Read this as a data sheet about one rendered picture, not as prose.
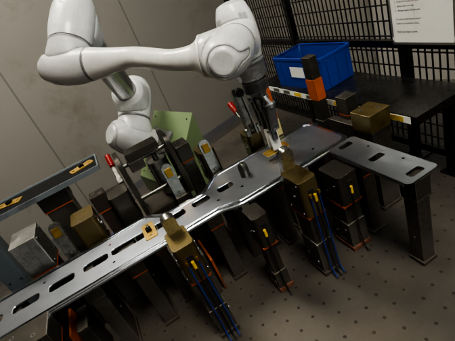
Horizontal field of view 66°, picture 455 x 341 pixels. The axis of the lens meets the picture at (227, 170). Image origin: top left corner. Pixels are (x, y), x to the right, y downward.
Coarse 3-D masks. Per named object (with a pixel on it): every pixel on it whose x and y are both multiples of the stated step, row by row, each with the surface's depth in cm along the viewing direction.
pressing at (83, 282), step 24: (312, 144) 112; (336, 144) 107; (264, 168) 110; (216, 192) 108; (240, 192) 103; (264, 192) 101; (192, 216) 102; (120, 240) 104; (144, 240) 100; (72, 264) 103; (120, 264) 95; (24, 288) 101; (48, 288) 97; (72, 288) 93; (0, 312) 96; (24, 312) 92; (0, 336) 87
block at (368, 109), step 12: (360, 108) 108; (372, 108) 105; (384, 108) 103; (360, 120) 105; (372, 120) 102; (384, 120) 104; (360, 132) 108; (372, 132) 104; (384, 132) 106; (384, 144) 108; (384, 180) 113; (384, 192) 115; (396, 192) 118; (384, 204) 118
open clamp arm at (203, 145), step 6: (198, 144) 118; (204, 144) 118; (204, 150) 118; (210, 150) 119; (204, 156) 119; (210, 156) 120; (210, 162) 120; (216, 162) 121; (210, 168) 120; (216, 168) 120
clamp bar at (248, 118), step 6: (234, 90) 117; (240, 90) 114; (234, 96) 117; (240, 96) 115; (234, 102) 118; (240, 102) 119; (240, 108) 118; (246, 108) 119; (240, 114) 119; (246, 114) 121; (246, 120) 121; (252, 120) 121; (246, 126) 120; (252, 126) 123; (258, 132) 122
